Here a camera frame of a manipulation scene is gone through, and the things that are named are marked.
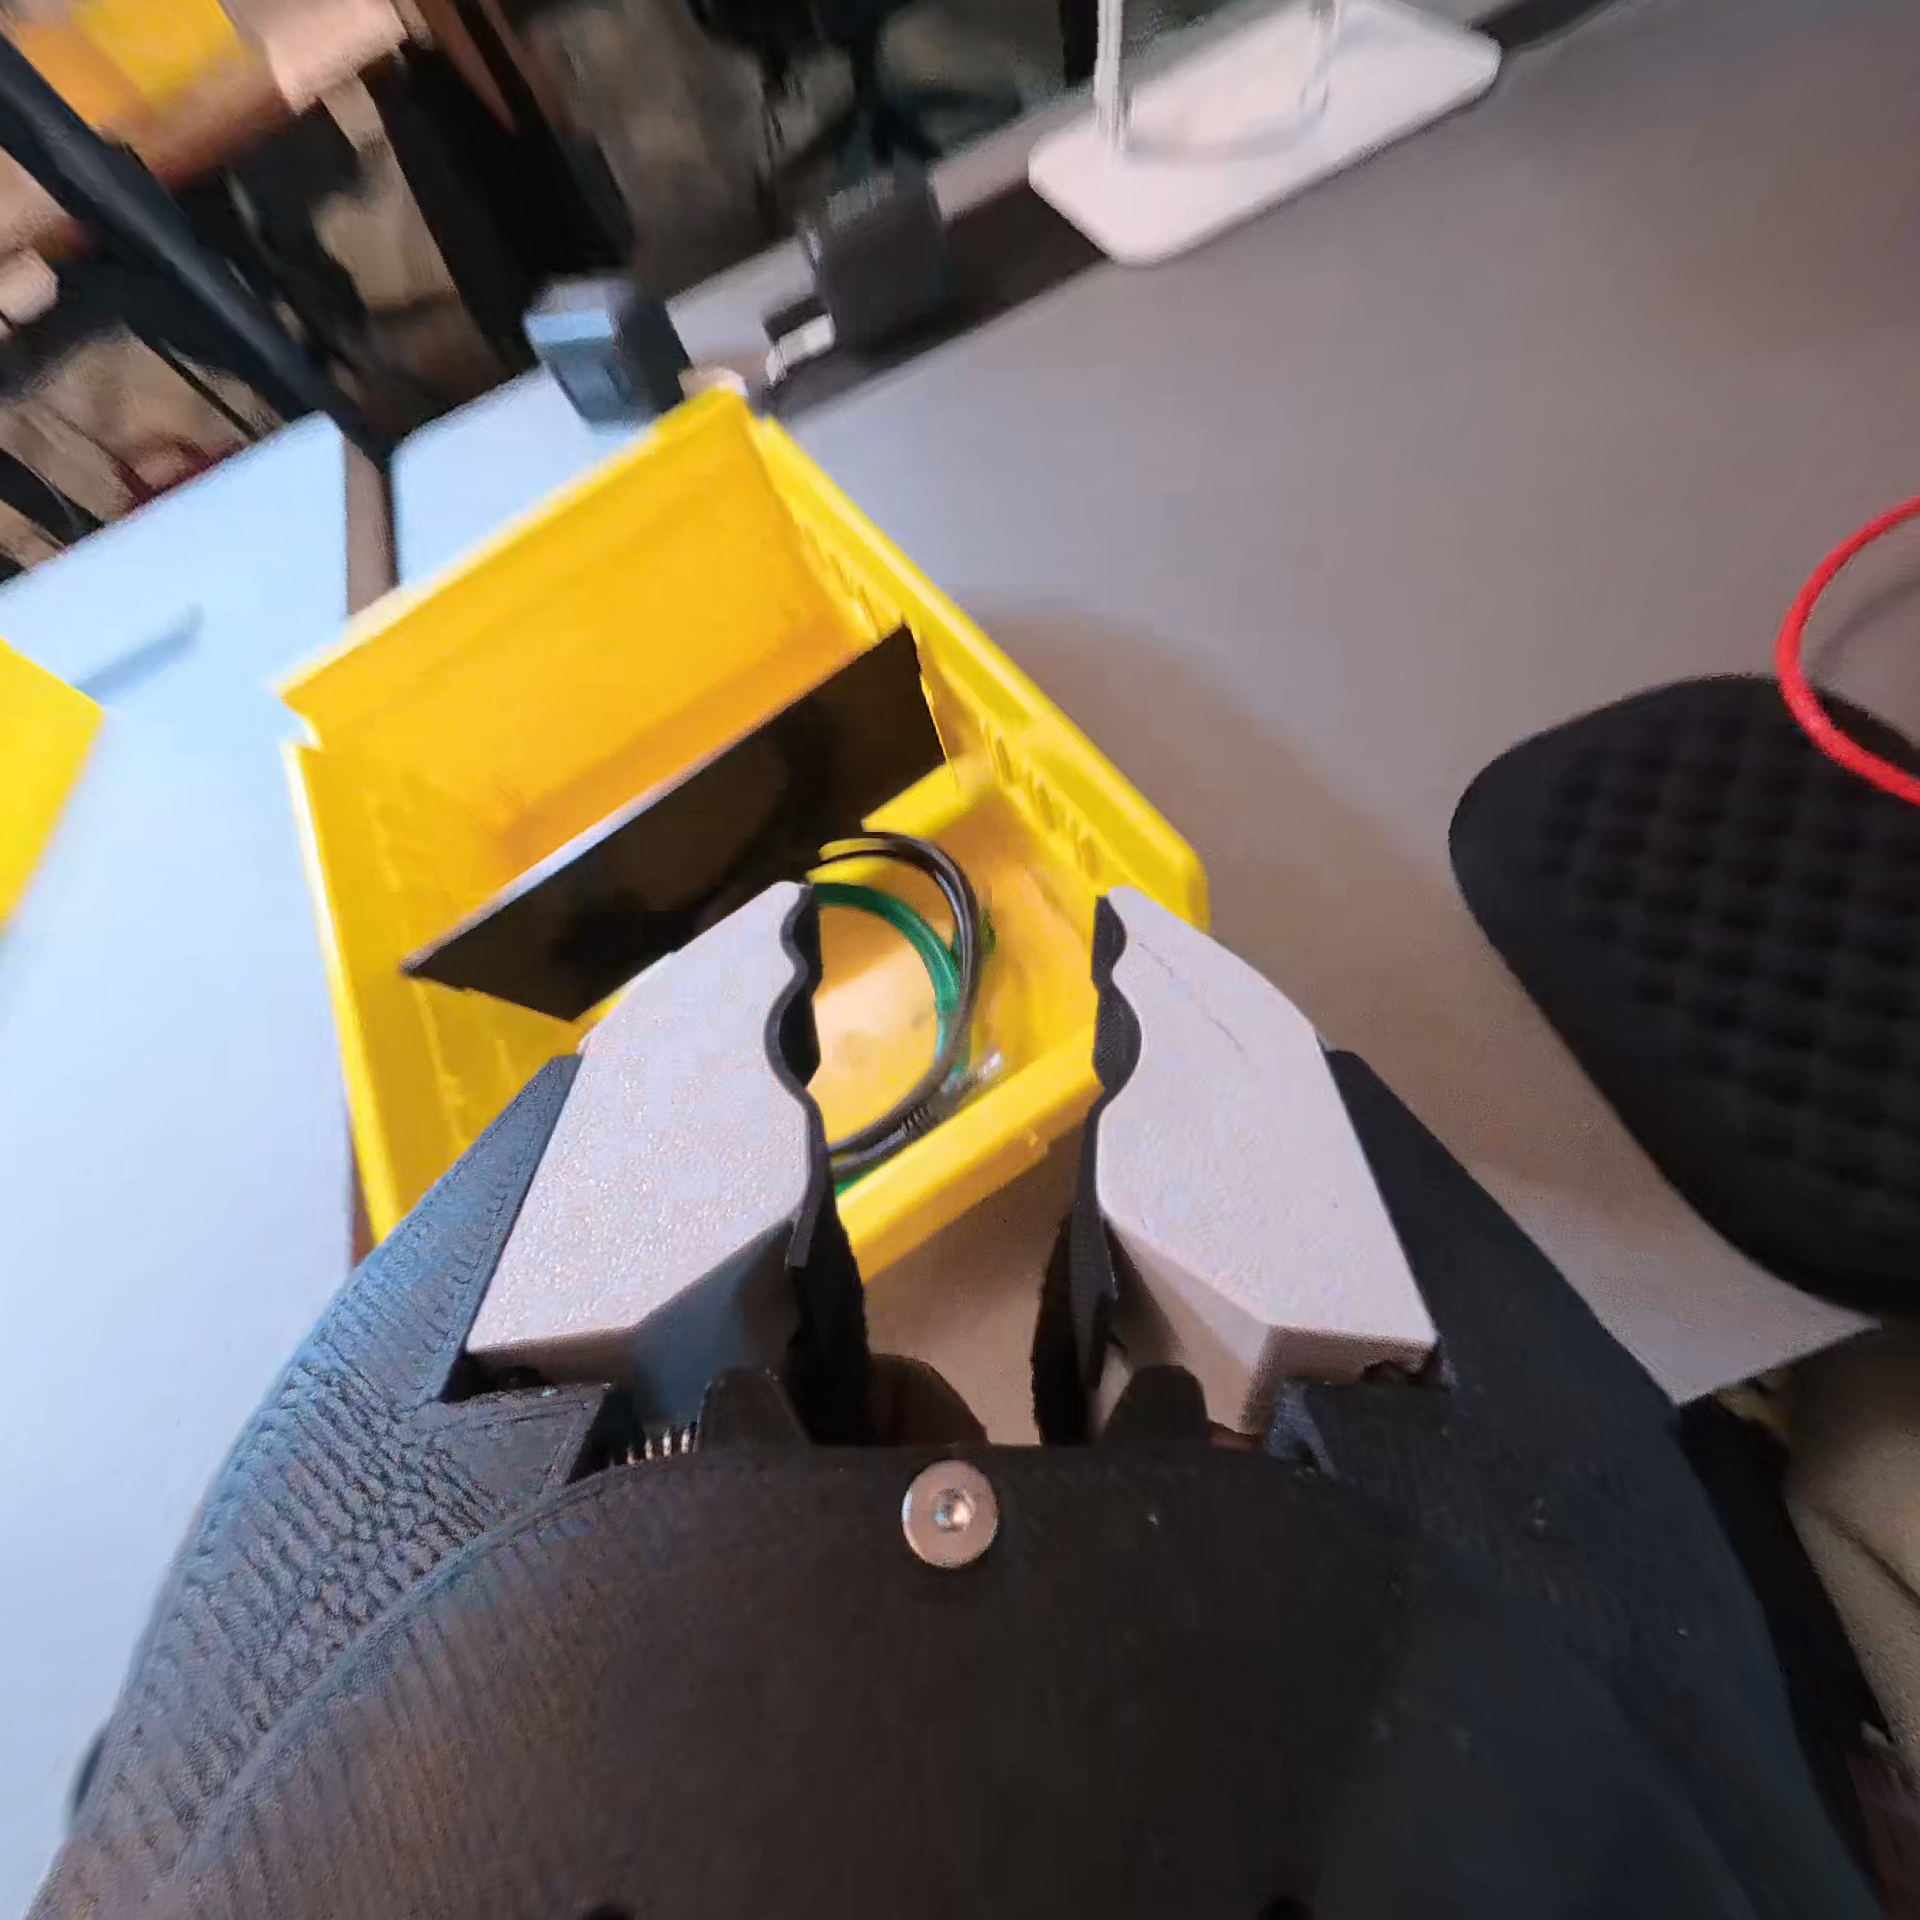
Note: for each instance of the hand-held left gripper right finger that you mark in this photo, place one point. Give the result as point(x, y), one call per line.
point(1260, 1185)

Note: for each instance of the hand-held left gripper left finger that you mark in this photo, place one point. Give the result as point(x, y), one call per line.
point(661, 1171)

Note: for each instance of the yellow plastic bin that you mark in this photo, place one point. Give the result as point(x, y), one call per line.
point(600, 631)
point(45, 781)

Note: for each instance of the grey desk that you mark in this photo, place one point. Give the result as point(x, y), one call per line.
point(1351, 525)

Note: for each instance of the person's left hand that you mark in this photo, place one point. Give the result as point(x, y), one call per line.
point(915, 1402)

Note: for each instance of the black bin divider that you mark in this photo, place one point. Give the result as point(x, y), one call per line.
point(721, 841)

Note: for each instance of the black padded wrist rest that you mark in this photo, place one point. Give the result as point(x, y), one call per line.
point(1680, 974)

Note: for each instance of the white table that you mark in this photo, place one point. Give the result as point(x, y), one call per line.
point(151, 1125)

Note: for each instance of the dark grey box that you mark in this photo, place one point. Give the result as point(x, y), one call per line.
point(870, 262)

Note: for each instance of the white document stand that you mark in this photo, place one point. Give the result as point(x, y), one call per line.
point(1275, 151)

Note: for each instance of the thick black pole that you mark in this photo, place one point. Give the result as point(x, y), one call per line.
point(151, 224)

